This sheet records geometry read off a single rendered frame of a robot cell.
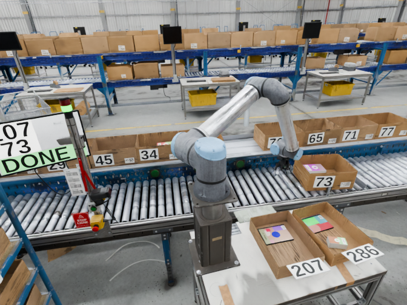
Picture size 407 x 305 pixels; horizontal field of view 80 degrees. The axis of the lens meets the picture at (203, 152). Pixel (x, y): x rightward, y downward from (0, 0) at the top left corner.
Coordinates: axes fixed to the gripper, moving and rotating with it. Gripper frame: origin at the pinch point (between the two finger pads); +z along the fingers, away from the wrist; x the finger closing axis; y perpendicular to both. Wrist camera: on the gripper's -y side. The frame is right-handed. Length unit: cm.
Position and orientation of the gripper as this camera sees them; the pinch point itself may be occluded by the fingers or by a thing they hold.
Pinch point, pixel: (280, 174)
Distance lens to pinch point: 223.8
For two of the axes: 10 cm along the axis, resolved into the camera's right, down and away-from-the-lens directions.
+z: 0.2, 8.8, 4.7
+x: 9.9, -1.0, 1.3
